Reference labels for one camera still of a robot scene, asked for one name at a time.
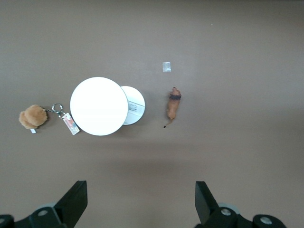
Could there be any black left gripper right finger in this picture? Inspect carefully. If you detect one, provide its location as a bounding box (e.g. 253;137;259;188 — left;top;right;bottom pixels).
194;181;288;228

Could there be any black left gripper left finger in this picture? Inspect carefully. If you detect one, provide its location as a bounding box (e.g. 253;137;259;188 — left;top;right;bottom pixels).
0;180;88;228

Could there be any brown lion statue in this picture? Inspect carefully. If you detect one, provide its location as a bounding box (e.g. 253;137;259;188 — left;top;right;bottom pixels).
162;86;182;129

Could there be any white round disc stand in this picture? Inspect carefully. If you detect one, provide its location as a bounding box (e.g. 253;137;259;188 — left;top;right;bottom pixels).
69;76;146;137

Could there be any brown plush keychain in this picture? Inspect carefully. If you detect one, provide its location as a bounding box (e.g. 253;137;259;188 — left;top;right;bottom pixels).
19;102;80;136

